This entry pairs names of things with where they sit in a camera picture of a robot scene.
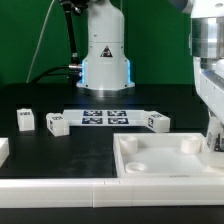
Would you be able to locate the white U-shaped obstacle fence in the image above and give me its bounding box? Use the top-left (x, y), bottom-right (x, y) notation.
top-left (0, 136), bottom-right (224, 209)

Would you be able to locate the white thin cable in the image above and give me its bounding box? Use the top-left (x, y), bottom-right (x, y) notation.
top-left (25, 0), bottom-right (56, 84)

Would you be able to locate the white square tabletop part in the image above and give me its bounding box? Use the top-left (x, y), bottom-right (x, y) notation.
top-left (113, 133), bottom-right (224, 178)

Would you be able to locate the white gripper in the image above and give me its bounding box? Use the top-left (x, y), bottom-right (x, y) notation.
top-left (193, 57), bottom-right (224, 124)

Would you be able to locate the white sheet with fiducial tags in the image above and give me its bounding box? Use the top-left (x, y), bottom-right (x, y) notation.
top-left (63, 110), bottom-right (146, 126)

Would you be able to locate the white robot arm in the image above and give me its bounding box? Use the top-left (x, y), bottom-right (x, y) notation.
top-left (78, 0), bottom-right (224, 124)

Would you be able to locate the black cable bundle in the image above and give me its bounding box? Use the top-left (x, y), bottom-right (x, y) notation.
top-left (26, 64), bottom-right (83, 84)

